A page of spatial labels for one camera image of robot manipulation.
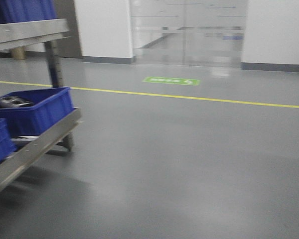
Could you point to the steel shelf cart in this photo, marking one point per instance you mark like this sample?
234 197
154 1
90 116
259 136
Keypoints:
13 35

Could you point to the green floor sign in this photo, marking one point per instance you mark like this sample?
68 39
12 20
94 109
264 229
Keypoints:
175 81

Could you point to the glass door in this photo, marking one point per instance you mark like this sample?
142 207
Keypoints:
188 32

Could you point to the blue bin with metal parts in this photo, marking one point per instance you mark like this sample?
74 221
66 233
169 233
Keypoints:
49 106

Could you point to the dark blue bin stack left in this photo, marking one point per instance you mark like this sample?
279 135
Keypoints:
12 11

